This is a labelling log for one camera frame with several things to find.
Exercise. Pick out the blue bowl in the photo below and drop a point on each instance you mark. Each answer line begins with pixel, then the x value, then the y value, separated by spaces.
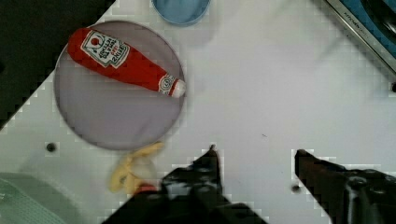
pixel 181 12

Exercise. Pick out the yellow banana peel toy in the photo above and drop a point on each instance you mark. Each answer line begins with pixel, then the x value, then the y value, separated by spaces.
pixel 134 169

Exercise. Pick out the red strawberry toy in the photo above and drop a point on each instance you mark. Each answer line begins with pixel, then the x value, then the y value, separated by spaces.
pixel 145 187

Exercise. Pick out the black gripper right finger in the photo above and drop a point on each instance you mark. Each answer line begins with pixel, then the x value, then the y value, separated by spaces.
pixel 348 196

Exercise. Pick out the black toaster oven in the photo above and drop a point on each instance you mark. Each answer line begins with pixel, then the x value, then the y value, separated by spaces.
pixel 373 23

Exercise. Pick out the grey round plate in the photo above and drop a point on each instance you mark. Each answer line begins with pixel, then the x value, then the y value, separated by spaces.
pixel 107 113

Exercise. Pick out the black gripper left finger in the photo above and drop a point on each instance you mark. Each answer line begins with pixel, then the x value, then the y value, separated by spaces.
pixel 197 187

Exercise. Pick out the green colander basket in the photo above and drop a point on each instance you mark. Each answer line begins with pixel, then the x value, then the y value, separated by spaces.
pixel 27 200

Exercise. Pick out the red ketchup bottle plush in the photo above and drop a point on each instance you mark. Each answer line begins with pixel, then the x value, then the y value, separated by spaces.
pixel 111 57

